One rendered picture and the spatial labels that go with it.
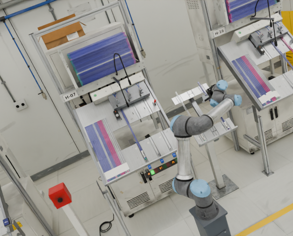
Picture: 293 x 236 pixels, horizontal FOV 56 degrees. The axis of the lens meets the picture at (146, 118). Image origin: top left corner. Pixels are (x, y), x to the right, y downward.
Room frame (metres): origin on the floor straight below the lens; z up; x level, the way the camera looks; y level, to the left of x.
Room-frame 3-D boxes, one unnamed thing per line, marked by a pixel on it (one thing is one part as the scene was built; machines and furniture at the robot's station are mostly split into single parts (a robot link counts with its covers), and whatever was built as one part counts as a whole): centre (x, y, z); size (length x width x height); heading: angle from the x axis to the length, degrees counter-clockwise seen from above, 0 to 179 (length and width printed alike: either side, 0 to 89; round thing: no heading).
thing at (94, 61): (2.36, 0.17, 1.52); 0.51 x 0.13 x 0.27; 99
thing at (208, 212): (1.34, -0.16, 0.60); 0.15 x 0.15 x 0.10
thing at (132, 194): (2.47, 0.25, 0.31); 0.70 x 0.65 x 0.62; 99
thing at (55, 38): (2.63, 0.33, 1.82); 0.68 x 0.30 x 0.20; 99
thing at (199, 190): (1.35, -0.15, 0.72); 0.13 x 0.12 x 0.14; 37
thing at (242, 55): (2.52, -1.23, 0.65); 1.01 x 0.73 x 1.29; 9
